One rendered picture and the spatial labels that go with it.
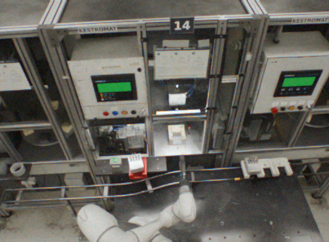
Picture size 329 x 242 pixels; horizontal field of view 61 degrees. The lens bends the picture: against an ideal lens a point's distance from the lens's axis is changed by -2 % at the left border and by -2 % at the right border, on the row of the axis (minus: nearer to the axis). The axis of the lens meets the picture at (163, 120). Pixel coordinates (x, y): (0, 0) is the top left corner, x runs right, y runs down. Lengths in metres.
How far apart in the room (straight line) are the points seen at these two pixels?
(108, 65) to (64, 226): 1.94
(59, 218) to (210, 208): 1.60
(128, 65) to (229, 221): 1.35
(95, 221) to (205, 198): 1.14
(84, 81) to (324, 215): 2.64
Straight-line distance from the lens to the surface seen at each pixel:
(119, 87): 1.69
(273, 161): 2.39
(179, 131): 2.32
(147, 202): 2.30
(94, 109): 1.87
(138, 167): 2.06
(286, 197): 2.49
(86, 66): 1.65
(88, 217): 1.43
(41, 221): 3.24
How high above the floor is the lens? 2.73
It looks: 47 degrees down
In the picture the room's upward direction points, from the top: 2 degrees counter-clockwise
